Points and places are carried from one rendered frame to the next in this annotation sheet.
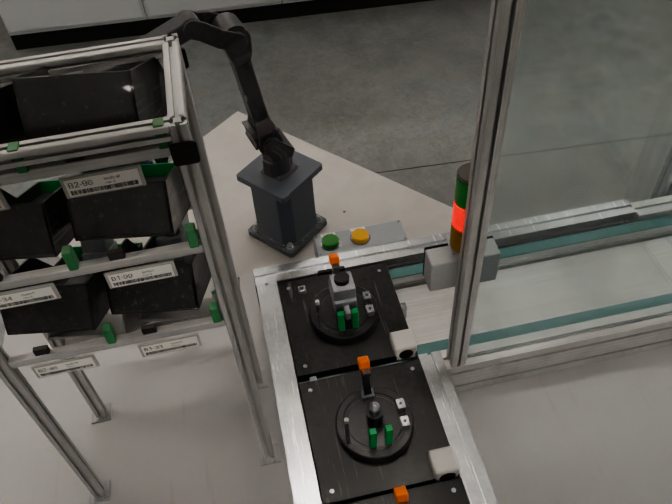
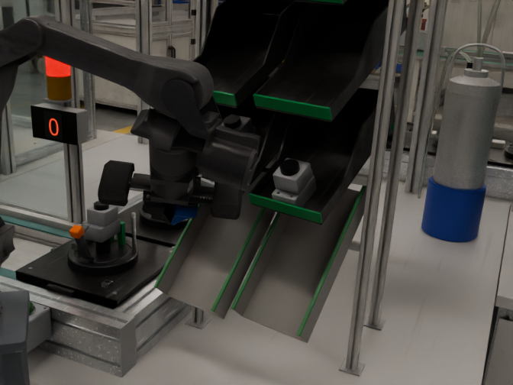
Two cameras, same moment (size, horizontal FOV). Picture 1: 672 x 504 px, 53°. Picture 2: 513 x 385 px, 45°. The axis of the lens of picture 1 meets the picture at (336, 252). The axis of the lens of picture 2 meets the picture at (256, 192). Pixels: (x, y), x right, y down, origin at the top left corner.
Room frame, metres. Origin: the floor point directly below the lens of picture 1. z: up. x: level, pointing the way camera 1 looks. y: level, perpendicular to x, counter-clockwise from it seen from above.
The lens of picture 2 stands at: (1.64, 0.85, 1.56)
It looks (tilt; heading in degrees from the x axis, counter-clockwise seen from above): 20 degrees down; 212
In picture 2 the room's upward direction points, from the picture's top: 3 degrees clockwise
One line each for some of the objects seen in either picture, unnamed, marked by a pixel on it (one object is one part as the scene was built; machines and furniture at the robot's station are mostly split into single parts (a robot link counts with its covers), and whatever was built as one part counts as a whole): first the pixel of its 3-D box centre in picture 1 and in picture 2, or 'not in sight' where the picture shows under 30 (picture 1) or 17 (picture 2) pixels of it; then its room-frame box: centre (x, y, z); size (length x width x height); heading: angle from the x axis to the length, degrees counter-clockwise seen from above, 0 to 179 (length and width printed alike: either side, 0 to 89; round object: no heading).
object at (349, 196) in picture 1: (276, 245); not in sight; (1.17, 0.15, 0.84); 0.90 x 0.70 x 0.03; 50
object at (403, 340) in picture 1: (403, 344); not in sight; (0.75, -0.12, 0.97); 0.05 x 0.05 x 0.04; 9
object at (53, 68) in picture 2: (468, 211); (57, 63); (0.75, -0.21, 1.33); 0.05 x 0.05 x 0.05
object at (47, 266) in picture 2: (344, 318); (103, 263); (0.84, -0.01, 0.96); 0.24 x 0.24 x 0.02; 9
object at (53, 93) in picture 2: (465, 233); (59, 86); (0.75, -0.21, 1.28); 0.05 x 0.05 x 0.05
